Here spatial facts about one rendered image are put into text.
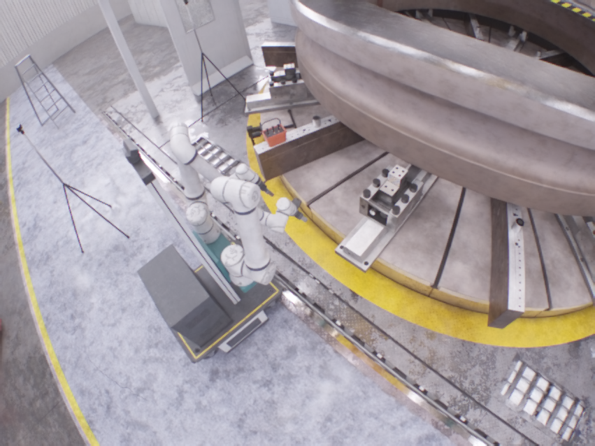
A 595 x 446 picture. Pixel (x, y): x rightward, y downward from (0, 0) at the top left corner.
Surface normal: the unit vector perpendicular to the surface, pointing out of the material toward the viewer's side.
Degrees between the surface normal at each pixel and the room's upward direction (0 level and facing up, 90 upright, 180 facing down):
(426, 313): 0
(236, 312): 0
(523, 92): 45
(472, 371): 0
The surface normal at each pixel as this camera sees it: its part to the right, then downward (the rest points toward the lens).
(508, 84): -0.44, 0.12
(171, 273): -0.13, -0.57
